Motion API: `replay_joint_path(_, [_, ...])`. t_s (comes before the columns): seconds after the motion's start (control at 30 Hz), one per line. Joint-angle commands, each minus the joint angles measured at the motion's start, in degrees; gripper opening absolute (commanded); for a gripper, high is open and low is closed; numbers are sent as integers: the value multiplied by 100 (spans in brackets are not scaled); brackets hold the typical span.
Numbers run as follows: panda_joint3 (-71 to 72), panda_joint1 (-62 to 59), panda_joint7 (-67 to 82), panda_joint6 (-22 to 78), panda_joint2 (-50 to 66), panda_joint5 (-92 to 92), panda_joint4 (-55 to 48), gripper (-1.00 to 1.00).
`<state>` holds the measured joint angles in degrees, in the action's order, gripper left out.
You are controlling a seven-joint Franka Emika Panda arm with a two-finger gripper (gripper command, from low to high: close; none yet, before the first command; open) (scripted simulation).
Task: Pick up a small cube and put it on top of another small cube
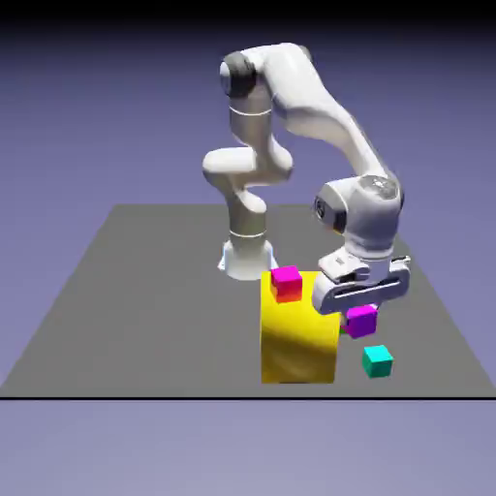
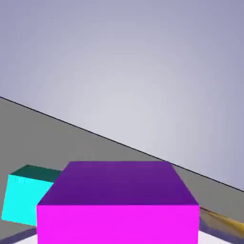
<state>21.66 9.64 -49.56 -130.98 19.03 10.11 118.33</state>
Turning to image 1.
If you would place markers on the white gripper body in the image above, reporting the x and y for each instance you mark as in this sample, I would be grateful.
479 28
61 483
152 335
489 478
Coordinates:
364 288

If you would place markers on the small purple cube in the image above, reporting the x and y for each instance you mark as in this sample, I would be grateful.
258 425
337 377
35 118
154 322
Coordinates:
362 321

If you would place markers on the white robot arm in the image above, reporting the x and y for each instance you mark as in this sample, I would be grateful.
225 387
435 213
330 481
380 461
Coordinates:
302 97

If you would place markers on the small teal cube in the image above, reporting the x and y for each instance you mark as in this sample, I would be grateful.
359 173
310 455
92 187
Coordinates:
378 362

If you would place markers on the small magenta cube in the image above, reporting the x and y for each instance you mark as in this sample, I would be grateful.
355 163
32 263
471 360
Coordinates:
286 281

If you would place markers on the large yellow box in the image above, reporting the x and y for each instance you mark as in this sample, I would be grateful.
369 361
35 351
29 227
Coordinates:
298 341

